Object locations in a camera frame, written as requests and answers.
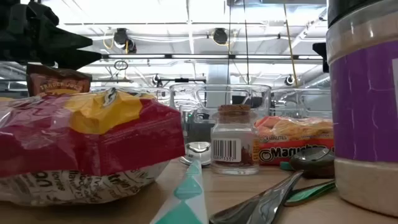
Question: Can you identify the black monitor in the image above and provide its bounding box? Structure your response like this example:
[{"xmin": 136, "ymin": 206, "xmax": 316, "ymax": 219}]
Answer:
[{"xmin": 231, "ymin": 95, "xmax": 264, "ymax": 110}]

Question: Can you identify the plain silver spoon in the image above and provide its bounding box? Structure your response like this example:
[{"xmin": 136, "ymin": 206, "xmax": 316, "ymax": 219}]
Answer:
[{"xmin": 208, "ymin": 146, "xmax": 336, "ymax": 224}]

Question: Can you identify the small glass jar cork lid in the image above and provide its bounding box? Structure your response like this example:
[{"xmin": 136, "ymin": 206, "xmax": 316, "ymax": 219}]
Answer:
[{"xmin": 210, "ymin": 104, "xmax": 261, "ymax": 175}]

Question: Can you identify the hanging wire loop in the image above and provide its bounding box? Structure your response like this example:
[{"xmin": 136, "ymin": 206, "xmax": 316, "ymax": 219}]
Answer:
[{"xmin": 113, "ymin": 59, "xmax": 129, "ymax": 72}]

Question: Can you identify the red yellow noodle bag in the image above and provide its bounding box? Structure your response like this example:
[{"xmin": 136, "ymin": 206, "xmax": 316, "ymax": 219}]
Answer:
[{"xmin": 0, "ymin": 88, "xmax": 187, "ymax": 208}]

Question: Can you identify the yellow hanging cable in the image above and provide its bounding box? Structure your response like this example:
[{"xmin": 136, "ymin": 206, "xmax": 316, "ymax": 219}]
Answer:
[{"xmin": 282, "ymin": 0, "xmax": 300, "ymax": 88}]

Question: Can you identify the taco seasoning mix packet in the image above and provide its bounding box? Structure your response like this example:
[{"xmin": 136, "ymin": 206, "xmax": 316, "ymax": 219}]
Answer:
[{"xmin": 26, "ymin": 63, "xmax": 93, "ymax": 97}]

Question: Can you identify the black overhead bracket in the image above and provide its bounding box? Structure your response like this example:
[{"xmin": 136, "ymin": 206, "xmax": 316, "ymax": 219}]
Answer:
[{"xmin": 160, "ymin": 77, "xmax": 207, "ymax": 85}]

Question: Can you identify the orange Maruchan noodle packet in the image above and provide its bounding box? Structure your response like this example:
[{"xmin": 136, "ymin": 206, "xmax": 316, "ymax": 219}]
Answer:
[{"xmin": 254, "ymin": 115, "xmax": 335, "ymax": 166}]

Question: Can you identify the purple label spice jar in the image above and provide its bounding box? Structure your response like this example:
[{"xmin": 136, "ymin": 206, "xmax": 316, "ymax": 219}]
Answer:
[{"xmin": 325, "ymin": 0, "xmax": 398, "ymax": 218}]

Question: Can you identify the ceiling light rail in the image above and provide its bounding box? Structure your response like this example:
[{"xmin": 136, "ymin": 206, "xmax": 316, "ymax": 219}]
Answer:
[{"xmin": 101, "ymin": 53, "xmax": 327, "ymax": 60}]

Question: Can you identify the black hanging cable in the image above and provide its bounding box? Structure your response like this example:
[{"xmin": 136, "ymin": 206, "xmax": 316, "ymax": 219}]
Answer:
[
  {"xmin": 243, "ymin": 0, "xmax": 251, "ymax": 85},
  {"xmin": 227, "ymin": 0, "xmax": 233, "ymax": 85}
]

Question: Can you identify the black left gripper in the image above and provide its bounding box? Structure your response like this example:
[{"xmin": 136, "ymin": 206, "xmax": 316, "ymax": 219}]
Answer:
[{"xmin": 0, "ymin": 0, "xmax": 103, "ymax": 71}]

